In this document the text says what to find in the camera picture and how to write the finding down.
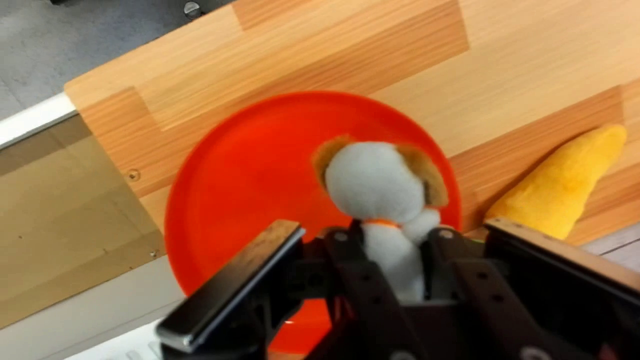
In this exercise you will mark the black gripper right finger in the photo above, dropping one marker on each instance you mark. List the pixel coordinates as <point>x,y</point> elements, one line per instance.
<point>560,281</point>

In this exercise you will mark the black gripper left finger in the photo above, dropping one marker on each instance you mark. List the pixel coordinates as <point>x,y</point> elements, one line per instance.
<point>233,286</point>

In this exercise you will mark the white plush mushroom toy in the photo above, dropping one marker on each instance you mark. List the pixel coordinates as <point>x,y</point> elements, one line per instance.
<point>373,181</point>

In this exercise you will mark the orange round plate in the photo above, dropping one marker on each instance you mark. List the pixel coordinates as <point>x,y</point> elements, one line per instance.
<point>252,181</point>

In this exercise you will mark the yellow cloth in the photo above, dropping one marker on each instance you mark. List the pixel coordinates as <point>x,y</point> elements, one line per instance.
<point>566,187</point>

